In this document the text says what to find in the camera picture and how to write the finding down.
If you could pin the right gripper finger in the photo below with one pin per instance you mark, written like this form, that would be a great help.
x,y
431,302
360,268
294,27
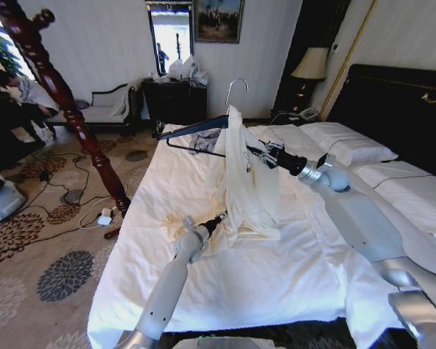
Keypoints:
x,y
255,148
264,160

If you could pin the cream white shirt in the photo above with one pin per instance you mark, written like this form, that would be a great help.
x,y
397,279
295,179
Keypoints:
x,y
247,189

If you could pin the dark hanger with silver hook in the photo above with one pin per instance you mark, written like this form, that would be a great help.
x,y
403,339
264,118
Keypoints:
x,y
196,127

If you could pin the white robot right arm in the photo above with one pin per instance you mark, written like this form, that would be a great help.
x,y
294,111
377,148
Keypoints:
x,y
367,218

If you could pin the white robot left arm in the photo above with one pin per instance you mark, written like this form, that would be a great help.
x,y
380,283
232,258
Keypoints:
x,y
167,283

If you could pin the bed with white sheet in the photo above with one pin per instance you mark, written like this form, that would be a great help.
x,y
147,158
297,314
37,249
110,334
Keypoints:
x,y
240,291

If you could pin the grey desk telephone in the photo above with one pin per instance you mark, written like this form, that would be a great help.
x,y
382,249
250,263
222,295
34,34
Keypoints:
x,y
308,113

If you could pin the small grey blue garment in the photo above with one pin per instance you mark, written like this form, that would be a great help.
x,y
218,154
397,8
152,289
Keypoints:
x,y
203,142

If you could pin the dark nightstand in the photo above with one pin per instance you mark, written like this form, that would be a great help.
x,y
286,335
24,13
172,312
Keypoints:
x,y
292,98

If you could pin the white pillow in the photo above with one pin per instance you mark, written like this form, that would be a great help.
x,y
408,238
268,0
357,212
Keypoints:
x,y
349,141

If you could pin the black dresser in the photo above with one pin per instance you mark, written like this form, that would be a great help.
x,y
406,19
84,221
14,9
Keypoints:
x,y
176,102

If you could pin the table lamp with cream shade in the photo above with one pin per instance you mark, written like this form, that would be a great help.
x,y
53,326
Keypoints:
x,y
310,63

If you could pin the white plastic bag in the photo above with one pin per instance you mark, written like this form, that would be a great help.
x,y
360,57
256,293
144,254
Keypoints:
x,y
176,69
191,67

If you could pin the black headboard with gold ornament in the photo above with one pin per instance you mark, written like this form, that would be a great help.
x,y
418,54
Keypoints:
x,y
385,98

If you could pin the white duvet with dark piping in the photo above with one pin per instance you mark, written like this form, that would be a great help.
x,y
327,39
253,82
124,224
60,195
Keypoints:
x,y
414,203

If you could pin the framed painting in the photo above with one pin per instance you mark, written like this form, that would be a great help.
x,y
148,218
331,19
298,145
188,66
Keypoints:
x,y
218,20

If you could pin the white cloth on chaise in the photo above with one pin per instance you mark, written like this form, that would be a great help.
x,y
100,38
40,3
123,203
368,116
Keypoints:
x,y
120,103

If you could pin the round grey floor disc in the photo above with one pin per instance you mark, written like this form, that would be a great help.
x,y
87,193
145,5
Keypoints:
x,y
72,197

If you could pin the dark chaise with white cushion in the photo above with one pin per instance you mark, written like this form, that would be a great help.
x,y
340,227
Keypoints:
x,y
94,109

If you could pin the red brown wooden coat stand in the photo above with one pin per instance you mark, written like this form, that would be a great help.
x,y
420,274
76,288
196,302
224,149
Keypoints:
x,y
76,120

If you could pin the black power adapter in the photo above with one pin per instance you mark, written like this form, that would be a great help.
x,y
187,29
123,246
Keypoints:
x,y
45,176

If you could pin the white machine base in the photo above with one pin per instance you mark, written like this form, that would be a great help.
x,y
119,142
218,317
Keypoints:
x,y
1,201

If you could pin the green potted plant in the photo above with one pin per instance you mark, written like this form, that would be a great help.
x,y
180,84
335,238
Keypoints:
x,y
1,43

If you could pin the small wall thermostat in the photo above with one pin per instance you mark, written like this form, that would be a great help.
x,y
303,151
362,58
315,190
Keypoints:
x,y
335,48

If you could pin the dark framed wall mirror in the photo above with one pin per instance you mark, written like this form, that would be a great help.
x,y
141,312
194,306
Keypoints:
x,y
169,32

